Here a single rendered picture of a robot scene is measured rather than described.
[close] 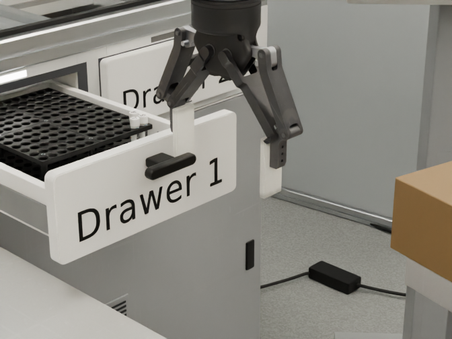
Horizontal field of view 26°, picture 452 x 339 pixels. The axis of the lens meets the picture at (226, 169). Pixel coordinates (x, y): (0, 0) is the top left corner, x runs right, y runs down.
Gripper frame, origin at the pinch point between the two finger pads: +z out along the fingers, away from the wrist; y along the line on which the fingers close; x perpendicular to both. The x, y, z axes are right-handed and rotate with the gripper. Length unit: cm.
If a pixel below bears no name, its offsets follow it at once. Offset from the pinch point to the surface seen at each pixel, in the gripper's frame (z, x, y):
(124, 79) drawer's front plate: 1.8, -17.3, 37.4
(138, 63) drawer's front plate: -0.1, -20.1, 37.4
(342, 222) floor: 91, -149, 91
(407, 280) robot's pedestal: 18.0, -20.3, -12.8
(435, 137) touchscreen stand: 26, -84, 23
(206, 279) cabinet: 45, -36, 39
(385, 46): 34, -155, 83
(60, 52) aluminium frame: -4.4, -7.0, 38.9
